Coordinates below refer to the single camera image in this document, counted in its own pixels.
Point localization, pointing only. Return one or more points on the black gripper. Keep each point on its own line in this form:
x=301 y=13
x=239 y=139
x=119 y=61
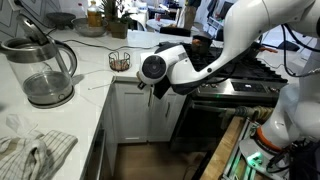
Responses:
x=161 y=87

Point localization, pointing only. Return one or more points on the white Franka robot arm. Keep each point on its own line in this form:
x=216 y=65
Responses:
x=243 y=26

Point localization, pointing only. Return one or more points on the narrow white cabinet door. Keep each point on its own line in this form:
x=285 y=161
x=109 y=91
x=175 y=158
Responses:
x=175 y=116

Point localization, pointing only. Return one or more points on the wide white cabinet door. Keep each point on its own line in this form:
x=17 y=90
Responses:
x=133 y=113

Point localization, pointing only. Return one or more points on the silver stove knob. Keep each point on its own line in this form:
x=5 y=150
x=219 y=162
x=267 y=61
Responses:
x=204 y=85
x=273 y=89
x=214 y=85

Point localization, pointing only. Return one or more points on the black chair back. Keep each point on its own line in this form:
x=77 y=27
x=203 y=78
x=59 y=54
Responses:
x=173 y=31

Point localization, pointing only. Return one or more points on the white round table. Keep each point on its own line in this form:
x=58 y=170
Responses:
x=161 y=24

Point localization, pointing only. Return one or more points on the potted green plant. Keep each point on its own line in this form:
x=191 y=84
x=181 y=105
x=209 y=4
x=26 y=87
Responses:
x=118 y=26

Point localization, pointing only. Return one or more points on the stainless gas stove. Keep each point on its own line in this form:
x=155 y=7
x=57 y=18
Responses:
x=240 y=87

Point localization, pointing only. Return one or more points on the wooden robot table top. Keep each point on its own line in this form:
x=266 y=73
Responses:
x=221 y=150

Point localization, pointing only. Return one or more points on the stainless dishwasher front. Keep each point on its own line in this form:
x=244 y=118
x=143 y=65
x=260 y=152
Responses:
x=95 y=156

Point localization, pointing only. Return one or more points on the cooking oil bottle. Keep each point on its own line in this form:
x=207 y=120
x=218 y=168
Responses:
x=94 y=16

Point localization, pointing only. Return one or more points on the clear plastic bottle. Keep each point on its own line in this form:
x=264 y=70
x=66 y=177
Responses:
x=80 y=10

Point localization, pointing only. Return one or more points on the glass electric kettle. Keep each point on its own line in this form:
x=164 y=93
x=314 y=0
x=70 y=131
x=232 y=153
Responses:
x=43 y=78

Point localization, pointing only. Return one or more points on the dark stone bowl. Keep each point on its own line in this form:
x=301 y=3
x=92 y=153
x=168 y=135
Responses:
x=60 y=18

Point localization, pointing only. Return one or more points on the checked dish towel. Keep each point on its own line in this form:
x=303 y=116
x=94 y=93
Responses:
x=33 y=156

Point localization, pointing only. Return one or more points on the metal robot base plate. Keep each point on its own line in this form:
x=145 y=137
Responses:
x=256 y=158

